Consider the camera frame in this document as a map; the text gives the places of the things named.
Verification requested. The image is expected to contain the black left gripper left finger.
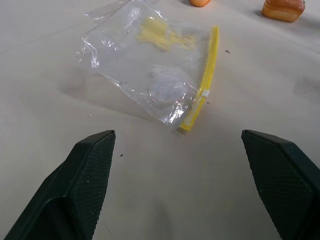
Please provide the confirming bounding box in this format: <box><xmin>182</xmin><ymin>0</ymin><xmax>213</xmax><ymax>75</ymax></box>
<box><xmin>4</xmin><ymin>129</ymin><xmax>116</xmax><ymax>240</ymax></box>

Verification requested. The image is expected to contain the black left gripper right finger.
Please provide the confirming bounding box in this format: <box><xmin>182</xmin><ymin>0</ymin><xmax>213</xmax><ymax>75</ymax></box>
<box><xmin>241</xmin><ymin>129</ymin><xmax>320</xmax><ymax>240</ymax></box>

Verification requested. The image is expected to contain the clear yellow-zip plastic bag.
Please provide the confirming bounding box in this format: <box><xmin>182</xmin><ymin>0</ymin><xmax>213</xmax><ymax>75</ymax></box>
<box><xmin>75</xmin><ymin>0</ymin><xmax>220</xmax><ymax>137</ymax></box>

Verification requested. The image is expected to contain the golden loaf-shaped bread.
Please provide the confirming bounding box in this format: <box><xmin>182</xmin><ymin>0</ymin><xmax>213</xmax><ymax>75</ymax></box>
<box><xmin>261</xmin><ymin>0</ymin><xmax>306</xmax><ymax>23</ymax></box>

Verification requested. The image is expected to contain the orange round object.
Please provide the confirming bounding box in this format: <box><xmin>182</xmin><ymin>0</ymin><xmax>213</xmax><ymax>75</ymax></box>
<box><xmin>188</xmin><ymin>0</ymin><xmax>212</xmax><ymax>8</ymax></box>

